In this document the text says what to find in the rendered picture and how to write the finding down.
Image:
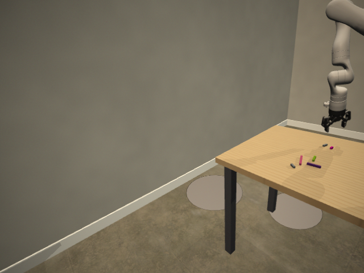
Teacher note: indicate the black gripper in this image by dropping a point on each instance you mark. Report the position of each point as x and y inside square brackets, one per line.
[335, 116]

